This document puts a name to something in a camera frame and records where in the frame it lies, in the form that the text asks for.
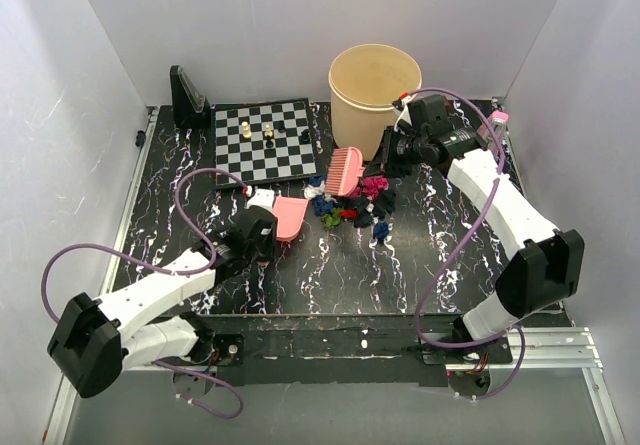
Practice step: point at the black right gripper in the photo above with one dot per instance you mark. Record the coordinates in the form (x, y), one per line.
(386, 163)

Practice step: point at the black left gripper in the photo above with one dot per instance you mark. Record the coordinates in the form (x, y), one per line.
(267, 254)

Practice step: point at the pink hand brush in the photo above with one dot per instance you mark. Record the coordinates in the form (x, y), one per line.
(344, 172)

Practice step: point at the pink plastic dustpan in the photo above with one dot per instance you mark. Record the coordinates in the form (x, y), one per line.
(290, 213)

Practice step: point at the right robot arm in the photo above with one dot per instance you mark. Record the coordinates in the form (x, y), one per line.
(544, 261)

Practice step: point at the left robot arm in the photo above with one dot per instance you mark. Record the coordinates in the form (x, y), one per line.
(96, 339)

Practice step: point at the magenta paper scrap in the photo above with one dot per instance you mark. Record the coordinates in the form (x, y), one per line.
(371, 187)

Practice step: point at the black paper scrap centre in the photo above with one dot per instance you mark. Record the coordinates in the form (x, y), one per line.
(363, 209)

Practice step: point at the red paper scrap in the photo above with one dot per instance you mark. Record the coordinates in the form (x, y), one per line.
(348, 214)

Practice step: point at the dark blue paper scrap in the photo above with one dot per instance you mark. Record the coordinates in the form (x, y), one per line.
(317, 181)

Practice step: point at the blue paper scrap front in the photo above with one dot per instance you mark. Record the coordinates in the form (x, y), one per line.
(381, 231)

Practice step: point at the large blue paper scrap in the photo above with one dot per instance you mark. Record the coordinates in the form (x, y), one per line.
(322, 206)

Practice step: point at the green paper scrap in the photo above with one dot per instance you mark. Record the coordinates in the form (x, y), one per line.
(331, 221)

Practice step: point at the white twisted paper scrap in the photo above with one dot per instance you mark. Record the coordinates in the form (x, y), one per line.
(311, 192)

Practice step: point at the beige plastic bucket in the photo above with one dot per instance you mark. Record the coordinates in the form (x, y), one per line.
(364, 80)

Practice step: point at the black white chessboard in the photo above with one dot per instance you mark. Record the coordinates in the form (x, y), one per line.
(250, 160)

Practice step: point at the white chess piece left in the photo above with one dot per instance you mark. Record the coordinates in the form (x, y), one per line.
(246, 130)

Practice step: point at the pink metronome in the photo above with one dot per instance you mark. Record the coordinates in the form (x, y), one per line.
(498, 120)

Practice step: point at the black metronome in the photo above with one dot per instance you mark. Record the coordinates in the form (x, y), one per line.
(191, 109)

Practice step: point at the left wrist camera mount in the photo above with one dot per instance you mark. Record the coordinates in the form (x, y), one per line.
(259, 197)

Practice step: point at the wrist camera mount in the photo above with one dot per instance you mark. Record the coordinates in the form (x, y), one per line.
(259, 197)
(403, 123)

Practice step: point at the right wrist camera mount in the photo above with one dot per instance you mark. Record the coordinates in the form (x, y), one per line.
(403, 123)

